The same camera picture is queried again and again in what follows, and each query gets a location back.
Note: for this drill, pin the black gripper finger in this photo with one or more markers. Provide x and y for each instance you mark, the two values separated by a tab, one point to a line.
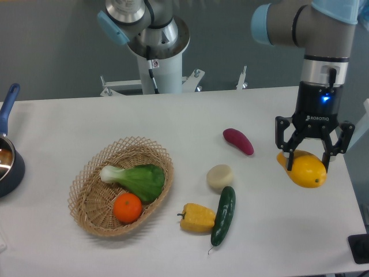
340	147
298	135

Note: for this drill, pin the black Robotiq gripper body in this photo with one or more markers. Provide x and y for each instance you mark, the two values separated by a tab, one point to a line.
316	111

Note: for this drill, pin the yellow mango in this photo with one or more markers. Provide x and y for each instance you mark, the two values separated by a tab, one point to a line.
307	170

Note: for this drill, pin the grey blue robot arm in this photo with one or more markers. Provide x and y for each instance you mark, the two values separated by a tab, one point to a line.
324	29

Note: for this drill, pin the woven wicker basket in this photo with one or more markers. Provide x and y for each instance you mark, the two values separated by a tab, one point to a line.
91	200

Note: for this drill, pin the purple sweet potato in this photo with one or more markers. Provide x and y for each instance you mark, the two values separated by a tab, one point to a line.
238	140

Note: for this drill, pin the beige round bun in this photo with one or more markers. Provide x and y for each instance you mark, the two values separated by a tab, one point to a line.
220	176

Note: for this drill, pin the dark green cucumber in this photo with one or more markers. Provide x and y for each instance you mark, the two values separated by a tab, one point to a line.
224	216

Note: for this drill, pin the black device at edge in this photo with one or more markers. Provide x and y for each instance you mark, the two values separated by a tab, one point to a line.
359	248

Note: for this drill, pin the yellow bell pepper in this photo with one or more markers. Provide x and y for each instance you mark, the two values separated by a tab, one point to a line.
197	218

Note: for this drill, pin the green bok choy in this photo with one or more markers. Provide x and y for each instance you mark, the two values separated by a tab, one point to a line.
145	181

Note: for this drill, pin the orange tangerine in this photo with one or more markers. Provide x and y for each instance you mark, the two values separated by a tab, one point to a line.
127	208

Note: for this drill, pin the white metal frame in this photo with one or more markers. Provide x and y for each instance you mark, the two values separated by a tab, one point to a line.
189	84

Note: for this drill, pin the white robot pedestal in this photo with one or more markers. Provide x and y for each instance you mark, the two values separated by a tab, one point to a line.
163	74

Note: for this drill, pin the blue handled saucepan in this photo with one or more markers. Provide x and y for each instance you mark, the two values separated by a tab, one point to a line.
12	163

